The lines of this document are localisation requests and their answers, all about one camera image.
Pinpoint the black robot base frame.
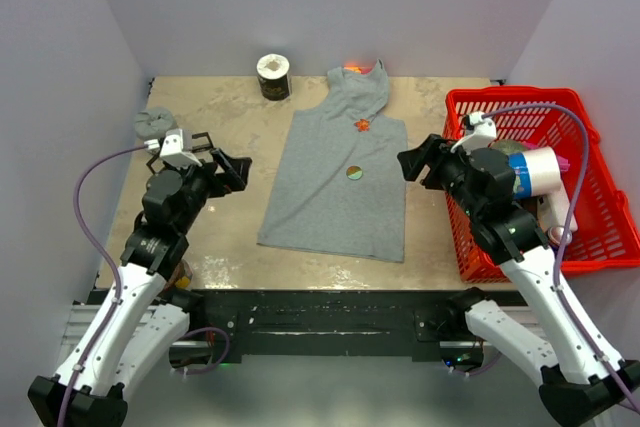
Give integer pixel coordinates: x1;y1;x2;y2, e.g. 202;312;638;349
169;288;506;364

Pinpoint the toilet paper roll black wrapper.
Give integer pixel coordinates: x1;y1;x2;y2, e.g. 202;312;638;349
256;54;291;101

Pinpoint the blue white wipes roll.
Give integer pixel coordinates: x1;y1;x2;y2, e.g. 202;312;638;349
508;147;562;199

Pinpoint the green round fruit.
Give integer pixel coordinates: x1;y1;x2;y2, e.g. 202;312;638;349
490;139;528;155

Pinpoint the grey paper roll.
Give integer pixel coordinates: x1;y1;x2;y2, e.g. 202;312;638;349
134;106;177;141

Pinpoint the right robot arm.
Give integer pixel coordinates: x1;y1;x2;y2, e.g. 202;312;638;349
397;134;639;426

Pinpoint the pink packet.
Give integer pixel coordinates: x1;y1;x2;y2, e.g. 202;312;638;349
556;156;571;173

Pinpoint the black brooch display case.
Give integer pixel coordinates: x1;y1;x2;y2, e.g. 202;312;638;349
191;132;216;153

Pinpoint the round iridescent brooch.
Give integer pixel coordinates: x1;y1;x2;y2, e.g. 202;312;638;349
346;165;363;180

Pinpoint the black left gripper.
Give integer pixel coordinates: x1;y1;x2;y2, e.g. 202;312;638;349
166;147;251;233

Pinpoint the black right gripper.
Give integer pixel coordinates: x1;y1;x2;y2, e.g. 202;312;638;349
397;133;482;219

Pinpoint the brown wooden block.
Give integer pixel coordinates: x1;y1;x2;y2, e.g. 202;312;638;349
172;260;193;289

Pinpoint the orange maple leaf brooch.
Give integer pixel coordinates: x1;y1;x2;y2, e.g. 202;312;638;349
354;119;371;132

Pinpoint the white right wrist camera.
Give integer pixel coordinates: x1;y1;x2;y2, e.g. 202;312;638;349
451;111;497;153

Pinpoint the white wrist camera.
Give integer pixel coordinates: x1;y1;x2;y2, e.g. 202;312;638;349
144;128;202;169
451;111;497;153

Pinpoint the orange pink snack box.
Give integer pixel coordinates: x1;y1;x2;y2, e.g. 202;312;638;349
344;65;373;75

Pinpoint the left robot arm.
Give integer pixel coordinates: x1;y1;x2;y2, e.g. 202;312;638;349
28;146;252;426

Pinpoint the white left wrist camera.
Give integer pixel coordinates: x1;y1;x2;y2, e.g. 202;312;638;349
144;128;202;169

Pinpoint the grey sleeveless shirt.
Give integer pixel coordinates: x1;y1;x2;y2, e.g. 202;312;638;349
257;61;408;263

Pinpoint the red plastic basket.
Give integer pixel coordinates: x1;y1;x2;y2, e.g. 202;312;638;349
443;87;640;284

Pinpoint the white box in basket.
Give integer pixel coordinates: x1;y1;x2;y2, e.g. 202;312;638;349
537;185;570;232

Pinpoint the silver drink can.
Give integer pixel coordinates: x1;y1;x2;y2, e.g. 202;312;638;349
547;226;573;248

